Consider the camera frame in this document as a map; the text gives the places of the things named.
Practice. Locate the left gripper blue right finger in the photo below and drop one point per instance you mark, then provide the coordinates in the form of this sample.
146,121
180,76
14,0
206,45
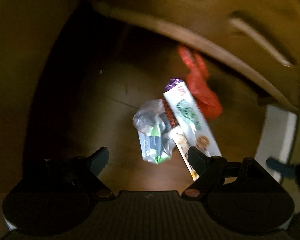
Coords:
213,172

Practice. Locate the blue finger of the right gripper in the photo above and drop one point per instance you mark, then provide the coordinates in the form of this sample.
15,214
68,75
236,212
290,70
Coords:
286,170

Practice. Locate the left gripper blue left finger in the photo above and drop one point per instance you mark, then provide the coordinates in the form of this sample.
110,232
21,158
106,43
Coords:
84,172

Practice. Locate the white cookie box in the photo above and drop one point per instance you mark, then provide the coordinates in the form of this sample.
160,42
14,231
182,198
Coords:
190,128

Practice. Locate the red plastic bag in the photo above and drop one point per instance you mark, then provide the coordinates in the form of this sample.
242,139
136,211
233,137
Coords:
196,81

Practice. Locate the clear plastic wrapper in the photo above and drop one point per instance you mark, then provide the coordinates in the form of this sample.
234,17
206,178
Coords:
154,129

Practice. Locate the wooden nightstand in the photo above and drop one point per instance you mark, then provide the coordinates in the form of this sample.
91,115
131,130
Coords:
260,39

